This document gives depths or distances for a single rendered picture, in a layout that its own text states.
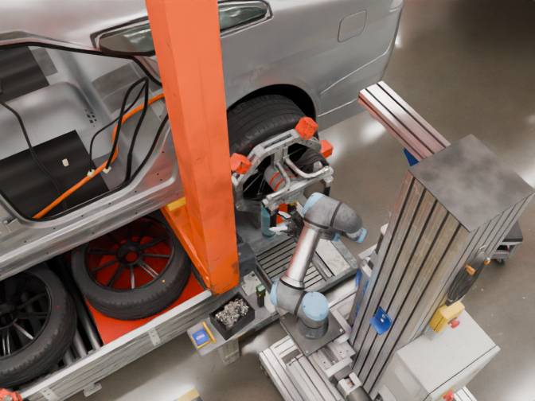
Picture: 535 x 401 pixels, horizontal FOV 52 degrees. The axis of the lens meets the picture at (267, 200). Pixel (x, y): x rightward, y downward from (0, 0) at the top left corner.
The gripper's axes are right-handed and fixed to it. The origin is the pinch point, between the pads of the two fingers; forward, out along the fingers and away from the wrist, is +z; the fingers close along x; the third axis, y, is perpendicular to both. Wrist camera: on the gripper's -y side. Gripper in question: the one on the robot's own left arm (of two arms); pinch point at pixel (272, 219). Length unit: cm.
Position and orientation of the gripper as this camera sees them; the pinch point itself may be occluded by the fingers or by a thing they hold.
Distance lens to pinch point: 285.6
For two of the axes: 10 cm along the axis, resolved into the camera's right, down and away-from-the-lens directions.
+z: -9.7, -1.9, 1.3
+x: 2.3, -7.9, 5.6
